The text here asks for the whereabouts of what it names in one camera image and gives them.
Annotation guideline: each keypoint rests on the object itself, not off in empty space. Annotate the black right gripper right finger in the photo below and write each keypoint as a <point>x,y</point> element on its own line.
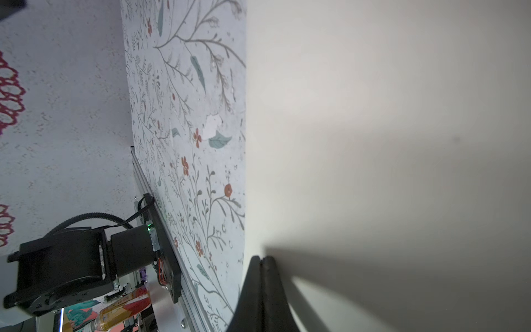
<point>276,313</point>

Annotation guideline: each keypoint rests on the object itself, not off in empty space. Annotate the cream square paper sheet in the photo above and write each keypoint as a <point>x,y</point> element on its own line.
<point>388,161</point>

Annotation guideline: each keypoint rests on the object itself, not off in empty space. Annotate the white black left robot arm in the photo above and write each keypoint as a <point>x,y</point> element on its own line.
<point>83,257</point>

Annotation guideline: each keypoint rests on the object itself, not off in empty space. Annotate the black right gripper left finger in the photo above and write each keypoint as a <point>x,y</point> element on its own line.
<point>248,316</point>

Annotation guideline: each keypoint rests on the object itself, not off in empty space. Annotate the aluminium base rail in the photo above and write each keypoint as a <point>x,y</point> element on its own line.
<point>176,306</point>

